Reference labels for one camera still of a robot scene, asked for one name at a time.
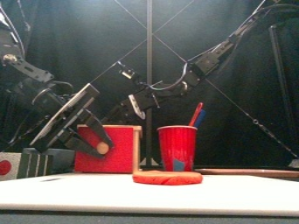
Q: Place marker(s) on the red drawer with wooden knob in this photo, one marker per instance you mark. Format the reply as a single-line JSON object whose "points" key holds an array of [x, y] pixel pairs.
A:
{"points": [[119, 157]]}

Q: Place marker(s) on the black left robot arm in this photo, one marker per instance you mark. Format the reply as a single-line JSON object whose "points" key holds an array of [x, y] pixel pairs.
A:
{"points": [[27, 87]]}

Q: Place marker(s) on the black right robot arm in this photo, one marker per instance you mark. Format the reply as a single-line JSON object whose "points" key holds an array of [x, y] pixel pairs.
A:
{"points": [[210, 59]]}

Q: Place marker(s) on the wooden drawer casing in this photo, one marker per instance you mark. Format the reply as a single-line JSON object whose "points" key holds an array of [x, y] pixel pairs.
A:
{"points": [[136, 145]]}

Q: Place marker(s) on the red and blue pens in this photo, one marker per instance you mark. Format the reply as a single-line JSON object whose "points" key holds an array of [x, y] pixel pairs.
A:
{"points": [[197, 113]]}

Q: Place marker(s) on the dark box with white stripes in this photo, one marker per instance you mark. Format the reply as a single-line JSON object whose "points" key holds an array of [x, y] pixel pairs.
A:
{"points": [[39, 163]]}

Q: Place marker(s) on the red plastic cup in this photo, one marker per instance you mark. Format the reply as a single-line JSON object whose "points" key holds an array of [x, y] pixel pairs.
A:
{"points": [[177, 145]]}

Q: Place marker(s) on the white block with red dot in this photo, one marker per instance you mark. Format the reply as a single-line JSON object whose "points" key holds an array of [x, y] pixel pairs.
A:
{"points": [[7, 167]]}

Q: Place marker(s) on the flat orange-red toy slice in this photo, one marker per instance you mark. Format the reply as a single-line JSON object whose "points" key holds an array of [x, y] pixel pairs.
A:
{"points": [[167, 177]]}

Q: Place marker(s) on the white board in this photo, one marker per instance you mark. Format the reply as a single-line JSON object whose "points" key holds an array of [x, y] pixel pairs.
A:
{"points": [[147, 198]]}

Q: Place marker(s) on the black bent stand tube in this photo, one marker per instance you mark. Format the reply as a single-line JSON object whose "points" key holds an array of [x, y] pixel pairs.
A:
{"points": [[278, 73]]}

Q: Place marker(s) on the brown wooden tray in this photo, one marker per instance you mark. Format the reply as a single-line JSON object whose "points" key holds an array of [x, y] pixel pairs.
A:
{"points": [[253, 172]]}

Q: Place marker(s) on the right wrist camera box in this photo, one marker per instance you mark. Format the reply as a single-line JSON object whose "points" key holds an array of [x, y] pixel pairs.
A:
{"points": [[127, 71]]}

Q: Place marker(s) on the vertical black frame pole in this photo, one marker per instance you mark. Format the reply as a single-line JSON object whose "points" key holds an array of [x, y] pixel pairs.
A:
{"points": [[148, 43]]}

